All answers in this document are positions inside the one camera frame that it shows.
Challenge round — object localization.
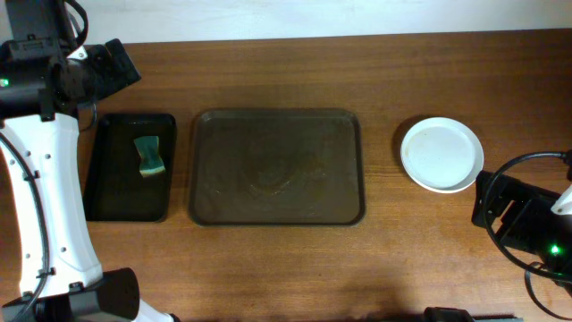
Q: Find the pale grey plate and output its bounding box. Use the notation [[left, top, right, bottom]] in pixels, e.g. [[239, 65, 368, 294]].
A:
[[400, 117, 484, 194]]

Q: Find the green yellow sponge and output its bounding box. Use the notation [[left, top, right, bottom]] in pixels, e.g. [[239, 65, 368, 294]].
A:
[[134, 136, 166, 178]]

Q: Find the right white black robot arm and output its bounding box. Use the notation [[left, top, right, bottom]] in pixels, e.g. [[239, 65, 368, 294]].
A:
[[471, 150, 571, 321]]

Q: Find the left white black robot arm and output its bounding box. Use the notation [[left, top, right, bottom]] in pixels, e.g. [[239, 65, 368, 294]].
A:
[[1, 0, 171, 321]]

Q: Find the black tray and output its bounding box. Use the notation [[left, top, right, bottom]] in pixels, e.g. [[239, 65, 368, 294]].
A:
[[83, 114, 177, 222]]

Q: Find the brown tray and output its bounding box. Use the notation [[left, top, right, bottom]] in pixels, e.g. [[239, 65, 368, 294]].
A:
[[188, 108, 366, 226]]

